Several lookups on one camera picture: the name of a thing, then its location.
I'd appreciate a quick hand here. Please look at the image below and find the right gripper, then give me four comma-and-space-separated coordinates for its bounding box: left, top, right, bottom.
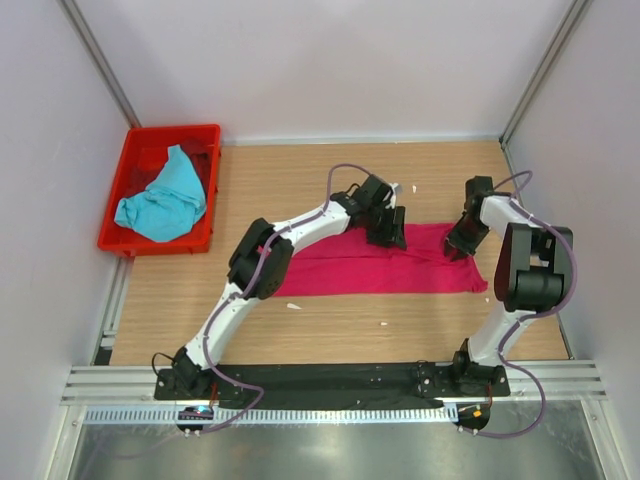
444, 217, 491, 261

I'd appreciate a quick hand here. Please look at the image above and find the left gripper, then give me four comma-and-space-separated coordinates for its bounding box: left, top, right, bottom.
363, 204, 406, 250

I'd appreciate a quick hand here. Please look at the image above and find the pink t-shirt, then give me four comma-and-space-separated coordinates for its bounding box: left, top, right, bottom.
276, 223, 489, 297

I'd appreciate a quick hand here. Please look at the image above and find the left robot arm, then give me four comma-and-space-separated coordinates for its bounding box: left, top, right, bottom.
161, 173, 407, 400

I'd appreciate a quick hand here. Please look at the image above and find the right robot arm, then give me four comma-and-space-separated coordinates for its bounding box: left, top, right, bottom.
444, 176, 576, 396

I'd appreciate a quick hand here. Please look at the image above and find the right round black connector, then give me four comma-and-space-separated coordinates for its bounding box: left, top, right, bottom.
455, 403, 491, 433

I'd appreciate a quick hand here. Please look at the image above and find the turquoise t-shirt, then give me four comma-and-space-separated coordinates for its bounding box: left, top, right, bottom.
114, 145, 207, 243

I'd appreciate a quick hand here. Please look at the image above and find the red plastic bin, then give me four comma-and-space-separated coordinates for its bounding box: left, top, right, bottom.
97, 124, 221, 257

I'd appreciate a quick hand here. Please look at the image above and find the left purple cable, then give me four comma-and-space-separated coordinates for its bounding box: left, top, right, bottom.
199, 163, 265, 434

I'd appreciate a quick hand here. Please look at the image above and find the aluminium front rail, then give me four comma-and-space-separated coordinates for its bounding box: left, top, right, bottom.
62, 360, 605, 410

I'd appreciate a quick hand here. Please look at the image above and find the white slotted cable duct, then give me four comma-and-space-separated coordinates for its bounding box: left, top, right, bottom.
84, 404, 457, 426

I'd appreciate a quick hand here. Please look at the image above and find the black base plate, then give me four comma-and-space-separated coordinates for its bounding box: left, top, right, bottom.
154, 361, 510, 411

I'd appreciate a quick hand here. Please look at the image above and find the right aluminium corner post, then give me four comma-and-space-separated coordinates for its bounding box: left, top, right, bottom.
499, 0, 592, 151

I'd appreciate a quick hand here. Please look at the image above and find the aluminium corner post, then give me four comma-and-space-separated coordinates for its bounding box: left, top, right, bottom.
499, 0, 592, 151
58, 0, 141, 128

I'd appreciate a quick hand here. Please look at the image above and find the left aluminium corner post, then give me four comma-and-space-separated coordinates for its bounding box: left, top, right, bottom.
58, 0, 141, 128

